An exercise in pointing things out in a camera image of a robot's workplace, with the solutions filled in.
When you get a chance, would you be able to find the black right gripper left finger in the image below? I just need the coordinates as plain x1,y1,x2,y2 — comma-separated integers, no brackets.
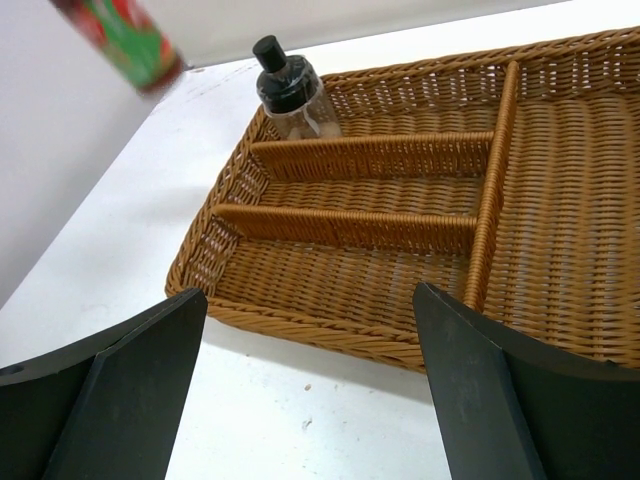
1,288,207,479

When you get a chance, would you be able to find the red sauce bottle green label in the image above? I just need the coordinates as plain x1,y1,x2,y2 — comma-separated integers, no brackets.
52,0,185,95

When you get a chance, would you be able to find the small black-capped glass jar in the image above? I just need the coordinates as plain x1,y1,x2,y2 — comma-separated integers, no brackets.
252,35,342,141

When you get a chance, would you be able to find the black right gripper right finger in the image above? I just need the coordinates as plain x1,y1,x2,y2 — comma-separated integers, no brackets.
413,283,639,479

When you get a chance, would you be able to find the brown wicker divided tray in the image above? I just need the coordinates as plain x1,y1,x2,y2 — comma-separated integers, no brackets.
165,27,639,371

